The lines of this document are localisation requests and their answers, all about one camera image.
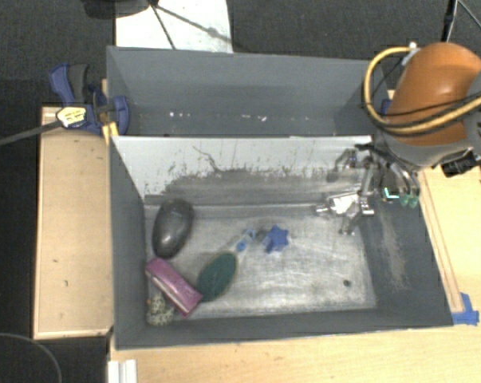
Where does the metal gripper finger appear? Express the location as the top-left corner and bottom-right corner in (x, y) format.
(326, 148), (361, 183)
(314, 193), (376, 235)

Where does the grey metal bin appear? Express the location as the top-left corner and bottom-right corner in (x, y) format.
(105, 45), (455, 351)

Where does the blue star-shaped toy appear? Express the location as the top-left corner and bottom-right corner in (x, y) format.
(262, 224), (291, 255)

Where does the green oval scrub brush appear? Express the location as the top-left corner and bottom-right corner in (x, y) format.
(195, 228), (258, 303)

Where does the dark grey computer mouse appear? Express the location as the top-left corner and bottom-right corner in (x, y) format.
(151, 198), (196, 260)

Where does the purple stapler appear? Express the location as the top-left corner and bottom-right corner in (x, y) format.
(144, 257), (204, 319)

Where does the black cylinder on white bracket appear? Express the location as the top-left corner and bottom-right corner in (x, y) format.
(440, 152), (481, 178)

